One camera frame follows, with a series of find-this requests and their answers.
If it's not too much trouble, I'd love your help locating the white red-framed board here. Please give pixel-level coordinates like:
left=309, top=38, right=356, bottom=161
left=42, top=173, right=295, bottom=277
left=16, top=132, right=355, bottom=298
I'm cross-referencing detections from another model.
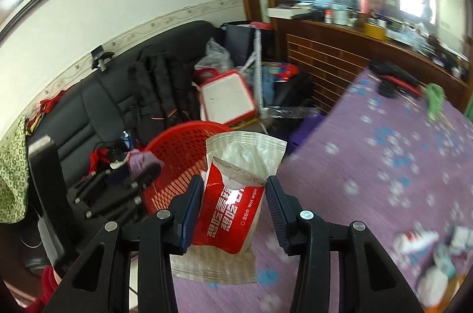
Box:
left=200, top=70, right=257, bottom=126

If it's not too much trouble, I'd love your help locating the wooden brick-pattern counter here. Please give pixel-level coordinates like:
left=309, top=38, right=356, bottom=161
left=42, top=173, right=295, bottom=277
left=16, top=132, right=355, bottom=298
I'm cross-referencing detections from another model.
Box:
left=271, top=18, right=472, bottom=114

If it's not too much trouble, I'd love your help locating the red white wet wipe packet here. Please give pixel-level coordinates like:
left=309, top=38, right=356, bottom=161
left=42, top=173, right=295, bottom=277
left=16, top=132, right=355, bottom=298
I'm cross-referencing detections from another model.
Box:
left=171, top=131, right=286, bottom=285

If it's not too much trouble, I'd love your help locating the black backpack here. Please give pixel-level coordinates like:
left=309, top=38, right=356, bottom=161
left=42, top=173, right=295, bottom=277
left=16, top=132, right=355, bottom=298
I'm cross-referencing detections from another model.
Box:
left=127, top=47, right=199, bottom=146

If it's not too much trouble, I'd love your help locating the black leather sofa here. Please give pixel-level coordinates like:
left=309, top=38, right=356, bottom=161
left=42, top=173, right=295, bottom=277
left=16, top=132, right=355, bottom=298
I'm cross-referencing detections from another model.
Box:
left=22, top=20, right=230, bottom=188

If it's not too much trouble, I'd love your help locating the white wadded tissue ball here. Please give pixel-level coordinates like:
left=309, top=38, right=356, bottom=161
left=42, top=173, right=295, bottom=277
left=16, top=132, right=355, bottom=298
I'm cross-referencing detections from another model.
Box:
left=416, top=267, right=448, bottom=308

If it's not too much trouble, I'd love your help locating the blue white medicine box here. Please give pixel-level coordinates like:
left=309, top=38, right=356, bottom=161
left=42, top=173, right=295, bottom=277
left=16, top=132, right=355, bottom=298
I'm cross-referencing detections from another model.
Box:
left=449, top=226, right=472, bottom=255

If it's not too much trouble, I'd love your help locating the green crumpled cloth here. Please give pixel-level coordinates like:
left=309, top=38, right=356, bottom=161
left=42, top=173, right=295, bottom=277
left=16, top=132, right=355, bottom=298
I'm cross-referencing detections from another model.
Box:
left=424, top=83, right=445, bottom=123

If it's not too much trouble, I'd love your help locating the red plastic mesh basket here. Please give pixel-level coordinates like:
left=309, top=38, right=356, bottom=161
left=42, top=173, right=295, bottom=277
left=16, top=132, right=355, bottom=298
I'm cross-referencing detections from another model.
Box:
left=143, top=121, right=231, bottom=214

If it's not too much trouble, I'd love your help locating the purple floral tablecloth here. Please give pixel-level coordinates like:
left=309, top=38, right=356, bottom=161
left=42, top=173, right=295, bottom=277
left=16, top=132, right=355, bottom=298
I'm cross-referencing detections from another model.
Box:
left=174, top=70, right=472, bottom=312

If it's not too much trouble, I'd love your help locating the black red tool on table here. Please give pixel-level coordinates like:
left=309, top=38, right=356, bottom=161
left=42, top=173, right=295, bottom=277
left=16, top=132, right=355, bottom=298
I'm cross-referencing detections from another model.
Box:
left=369, top=61, right=422, bottom=98

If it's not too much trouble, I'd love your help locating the clear plastic bag on sofa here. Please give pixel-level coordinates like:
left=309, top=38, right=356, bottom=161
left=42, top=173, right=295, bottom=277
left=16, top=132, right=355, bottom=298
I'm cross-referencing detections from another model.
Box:
left=194, top=38, right=234, bottom=73

